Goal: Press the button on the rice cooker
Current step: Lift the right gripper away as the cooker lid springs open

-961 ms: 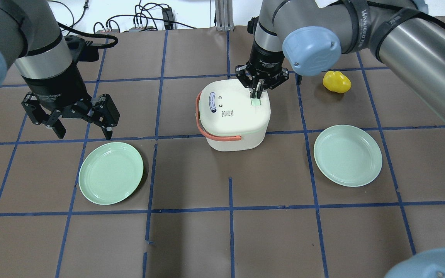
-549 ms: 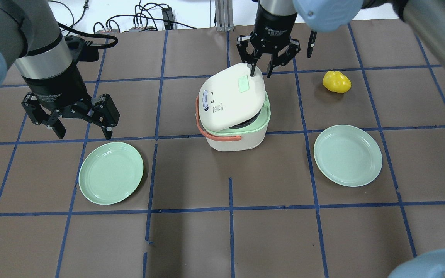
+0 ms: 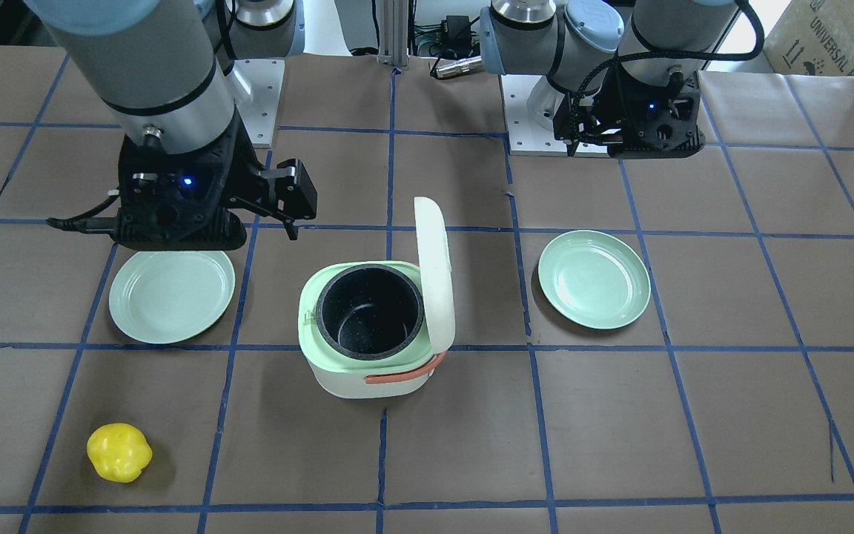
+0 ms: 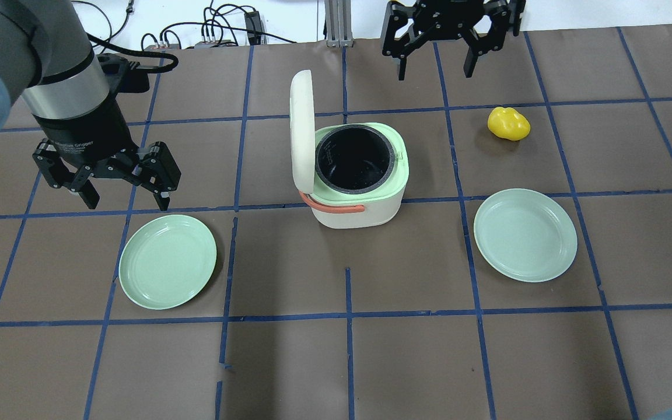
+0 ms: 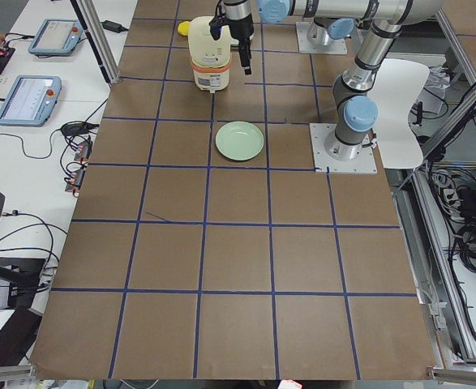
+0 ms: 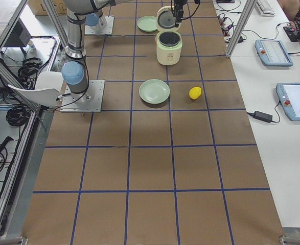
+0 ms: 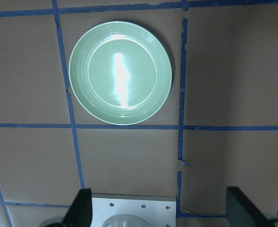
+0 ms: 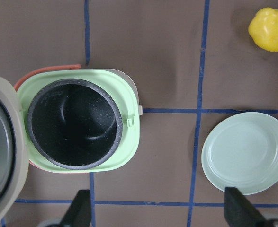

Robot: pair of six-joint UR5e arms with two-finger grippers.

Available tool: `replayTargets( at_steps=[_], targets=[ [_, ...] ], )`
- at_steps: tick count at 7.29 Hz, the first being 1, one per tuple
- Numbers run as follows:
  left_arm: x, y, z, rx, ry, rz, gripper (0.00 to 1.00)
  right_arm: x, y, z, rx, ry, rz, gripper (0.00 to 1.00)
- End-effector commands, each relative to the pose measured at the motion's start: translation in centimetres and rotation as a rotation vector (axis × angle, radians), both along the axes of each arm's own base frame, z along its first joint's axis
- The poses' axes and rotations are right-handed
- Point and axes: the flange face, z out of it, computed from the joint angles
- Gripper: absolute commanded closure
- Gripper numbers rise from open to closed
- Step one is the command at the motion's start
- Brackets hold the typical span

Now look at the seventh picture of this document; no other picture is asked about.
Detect green plate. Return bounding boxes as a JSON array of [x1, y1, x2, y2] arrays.
[[69, 21, 172, 125]]

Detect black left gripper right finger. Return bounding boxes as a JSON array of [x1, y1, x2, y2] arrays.
[[225, 186, 273, 227]]

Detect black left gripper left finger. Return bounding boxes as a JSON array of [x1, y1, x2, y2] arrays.
[[59, 189, 92, 227]]

